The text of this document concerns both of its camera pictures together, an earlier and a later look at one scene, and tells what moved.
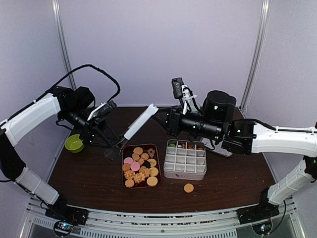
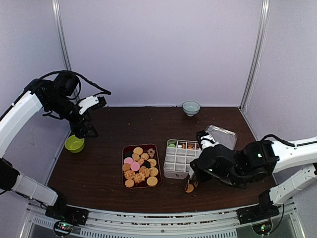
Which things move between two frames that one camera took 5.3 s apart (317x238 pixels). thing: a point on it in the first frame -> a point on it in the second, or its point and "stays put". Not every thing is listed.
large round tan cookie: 152,181 stays put
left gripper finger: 106,130 -> 91,132
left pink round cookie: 128,159 stays put
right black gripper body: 175,125 -> 202,176
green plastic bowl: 74,144 stays put
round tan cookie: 138,150 stays put
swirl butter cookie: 129,174 stays put
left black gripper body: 88,126 -> 75,126
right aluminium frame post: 257,52 stays put
